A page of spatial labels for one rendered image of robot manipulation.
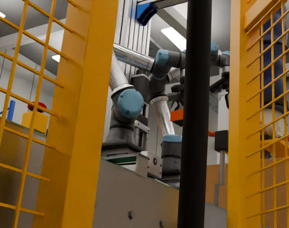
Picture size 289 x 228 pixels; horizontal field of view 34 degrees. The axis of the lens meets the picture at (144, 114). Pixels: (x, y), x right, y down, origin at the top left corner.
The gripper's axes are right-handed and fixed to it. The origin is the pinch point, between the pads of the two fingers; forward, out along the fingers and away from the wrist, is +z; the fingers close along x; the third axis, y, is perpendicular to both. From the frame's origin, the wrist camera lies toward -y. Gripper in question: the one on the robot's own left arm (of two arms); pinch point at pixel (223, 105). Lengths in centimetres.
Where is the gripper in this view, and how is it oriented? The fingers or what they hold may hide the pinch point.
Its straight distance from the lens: 292.7
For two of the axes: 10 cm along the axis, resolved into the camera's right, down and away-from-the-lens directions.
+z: -0.8, 9.3, -3.6
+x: 5.2, 3.5, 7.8
